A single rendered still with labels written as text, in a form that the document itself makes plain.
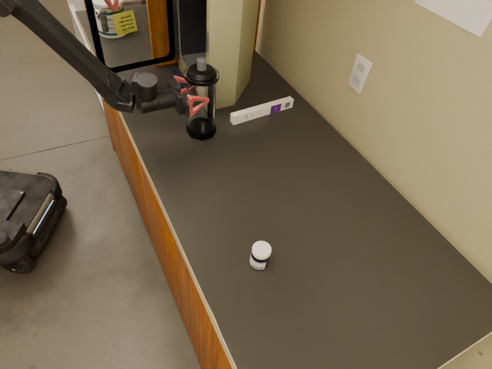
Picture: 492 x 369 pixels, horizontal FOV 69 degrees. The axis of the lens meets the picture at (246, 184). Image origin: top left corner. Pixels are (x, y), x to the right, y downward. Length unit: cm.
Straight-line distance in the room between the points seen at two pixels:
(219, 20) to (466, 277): 102
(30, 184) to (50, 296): 60
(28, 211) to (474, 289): 190
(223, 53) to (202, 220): 58
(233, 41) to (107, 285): 135
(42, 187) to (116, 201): 42
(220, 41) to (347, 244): 75
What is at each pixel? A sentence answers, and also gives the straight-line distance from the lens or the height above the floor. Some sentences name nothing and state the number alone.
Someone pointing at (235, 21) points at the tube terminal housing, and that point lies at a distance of 126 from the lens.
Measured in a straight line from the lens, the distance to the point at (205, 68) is 114.
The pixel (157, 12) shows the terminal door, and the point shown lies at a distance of 149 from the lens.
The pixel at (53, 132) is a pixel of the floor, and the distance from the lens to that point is 295.
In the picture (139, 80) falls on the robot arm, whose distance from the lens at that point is 107.
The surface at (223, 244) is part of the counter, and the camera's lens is 97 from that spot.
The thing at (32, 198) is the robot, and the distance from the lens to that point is 217.
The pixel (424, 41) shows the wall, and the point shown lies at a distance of 114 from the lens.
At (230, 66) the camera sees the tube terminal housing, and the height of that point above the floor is 111.
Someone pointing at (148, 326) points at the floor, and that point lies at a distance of 190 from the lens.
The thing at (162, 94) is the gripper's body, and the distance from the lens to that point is 113.
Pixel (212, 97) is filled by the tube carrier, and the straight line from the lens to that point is 117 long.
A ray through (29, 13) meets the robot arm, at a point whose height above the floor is 137.
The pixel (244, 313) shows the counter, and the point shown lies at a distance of 88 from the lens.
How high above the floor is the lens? 175
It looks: 47 degrees down
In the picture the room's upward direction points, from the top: 8 degrees clockwise
